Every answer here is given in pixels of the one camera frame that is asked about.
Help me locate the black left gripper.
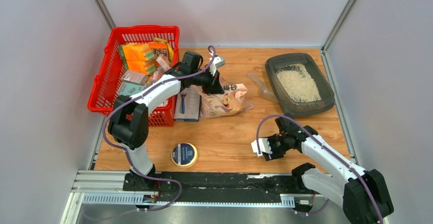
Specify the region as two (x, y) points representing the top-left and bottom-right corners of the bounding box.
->
(190, 66), (224, 95)

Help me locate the pink cat litter bag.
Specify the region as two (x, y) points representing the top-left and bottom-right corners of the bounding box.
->
(192, 78), (254, 118)

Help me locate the clear plastic scoop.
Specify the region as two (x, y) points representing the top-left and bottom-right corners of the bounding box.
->
(247, 72), (278, 103)

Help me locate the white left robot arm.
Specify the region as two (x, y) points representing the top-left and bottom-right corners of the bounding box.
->
(103, 46), (225, 191)

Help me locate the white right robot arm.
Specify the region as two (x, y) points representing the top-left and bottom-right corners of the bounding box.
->
(251, 114), (394, 223)

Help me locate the dark grey litter box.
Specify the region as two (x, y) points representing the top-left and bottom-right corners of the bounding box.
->
(265, 53), (335, 117)

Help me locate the grey pink box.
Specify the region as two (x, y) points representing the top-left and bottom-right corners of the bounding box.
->
(121, 70), (149, 85)

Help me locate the teal box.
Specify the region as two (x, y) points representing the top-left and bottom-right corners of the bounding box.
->
(116, 82), (146, 96)

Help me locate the razor blister pack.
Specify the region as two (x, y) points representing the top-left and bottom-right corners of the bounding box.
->
(174, 86), (201, 122)

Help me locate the white red wrapped pack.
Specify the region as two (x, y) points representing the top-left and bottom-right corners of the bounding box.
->
(156, 54), (173, 73)

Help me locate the yellow orange snack pack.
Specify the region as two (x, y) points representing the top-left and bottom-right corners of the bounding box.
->
(149, 38), (174, 61)

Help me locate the tape roll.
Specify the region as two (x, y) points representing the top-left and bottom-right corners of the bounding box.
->
(171, 143), (198, 168)

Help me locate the orange green sponge pack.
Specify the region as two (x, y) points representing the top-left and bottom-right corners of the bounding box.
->
(119, 42), (155, 61)

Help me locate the red plastic basket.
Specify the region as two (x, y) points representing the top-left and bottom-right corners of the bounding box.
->
(87, 25), (180, 117)

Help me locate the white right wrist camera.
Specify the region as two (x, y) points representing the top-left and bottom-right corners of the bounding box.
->
(251, 138), (272, 158)

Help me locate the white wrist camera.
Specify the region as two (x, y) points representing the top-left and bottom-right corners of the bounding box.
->
(251, 138), (272, 158)
(209, 56), (225, 76)

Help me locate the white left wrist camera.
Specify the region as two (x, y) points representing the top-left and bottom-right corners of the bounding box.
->
(209, 56), (225, 76)

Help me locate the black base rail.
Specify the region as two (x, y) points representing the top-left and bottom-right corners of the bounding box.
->
(123, 171), (313, 204)

